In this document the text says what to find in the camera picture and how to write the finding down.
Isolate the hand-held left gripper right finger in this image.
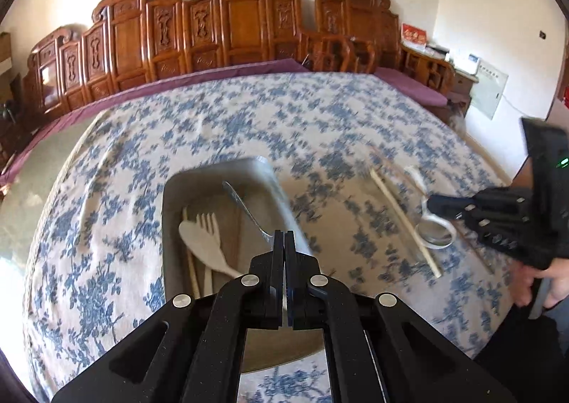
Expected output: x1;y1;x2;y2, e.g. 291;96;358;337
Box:
283;231;519;403

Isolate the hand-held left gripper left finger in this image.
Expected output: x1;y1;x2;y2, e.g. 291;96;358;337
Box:
51;230;285;403

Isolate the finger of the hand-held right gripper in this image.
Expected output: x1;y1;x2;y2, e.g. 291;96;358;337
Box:
458;213;533;256
427;187;533;221

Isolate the metal fork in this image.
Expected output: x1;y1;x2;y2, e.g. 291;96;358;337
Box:
222;181;275;241

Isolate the metal spoon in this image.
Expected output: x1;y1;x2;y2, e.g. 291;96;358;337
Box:
404;165;458;249

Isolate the wooden fork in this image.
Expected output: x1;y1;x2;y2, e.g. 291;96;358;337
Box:
196;213;223;297

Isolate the wooden spoon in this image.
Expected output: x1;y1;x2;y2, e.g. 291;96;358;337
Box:
179;220;243;278

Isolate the wooden chopstick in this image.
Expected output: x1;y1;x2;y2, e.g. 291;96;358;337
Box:
182;206;199;298

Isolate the grey metal tray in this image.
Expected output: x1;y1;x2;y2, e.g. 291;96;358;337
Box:
161;155;330;375

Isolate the person's right hand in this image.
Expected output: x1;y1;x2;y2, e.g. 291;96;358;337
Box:
511;257;569;310

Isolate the thin brown chopstick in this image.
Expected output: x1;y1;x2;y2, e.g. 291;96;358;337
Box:
460;236;495;275

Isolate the cream chopstick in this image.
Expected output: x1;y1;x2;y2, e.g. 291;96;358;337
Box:
370;168;442;278

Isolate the white distribution board cover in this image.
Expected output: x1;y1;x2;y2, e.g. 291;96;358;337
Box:
469;59;509;120

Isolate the person's dark clothing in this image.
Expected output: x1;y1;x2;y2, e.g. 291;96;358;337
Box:
473;303;569;403

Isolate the wooden side table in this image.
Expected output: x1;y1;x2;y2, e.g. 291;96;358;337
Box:
445;54;478;117

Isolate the blue floral tablecloth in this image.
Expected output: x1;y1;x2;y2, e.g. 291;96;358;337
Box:
22;72;534;403

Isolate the white box device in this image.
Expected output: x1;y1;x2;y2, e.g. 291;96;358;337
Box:
454;53;482;74

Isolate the purple armchair cushion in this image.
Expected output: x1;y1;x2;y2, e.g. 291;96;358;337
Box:
376;66;447;106

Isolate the red gift box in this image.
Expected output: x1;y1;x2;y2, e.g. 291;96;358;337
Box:
401;23;427;50

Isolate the carved wooden sofa bench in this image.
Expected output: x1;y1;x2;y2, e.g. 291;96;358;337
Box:
22;0;312;119

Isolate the carved wooden armchair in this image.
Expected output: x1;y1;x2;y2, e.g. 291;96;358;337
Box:
302;0;456;108

